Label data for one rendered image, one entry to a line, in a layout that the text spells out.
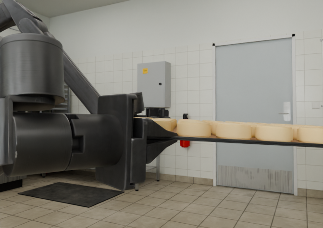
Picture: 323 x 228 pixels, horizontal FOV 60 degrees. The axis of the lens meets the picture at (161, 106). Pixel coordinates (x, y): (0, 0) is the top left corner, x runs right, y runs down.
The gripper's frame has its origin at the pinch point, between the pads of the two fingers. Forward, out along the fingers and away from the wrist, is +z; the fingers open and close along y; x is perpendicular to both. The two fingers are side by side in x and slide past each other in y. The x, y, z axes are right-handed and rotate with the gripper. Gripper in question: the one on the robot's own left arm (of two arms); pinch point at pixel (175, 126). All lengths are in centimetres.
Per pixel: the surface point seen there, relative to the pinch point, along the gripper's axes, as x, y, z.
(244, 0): -289, -166, -164
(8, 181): -44, 91, -368
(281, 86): -311, -43, -120
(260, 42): -301, -105, -145
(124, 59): -215, -96, -351
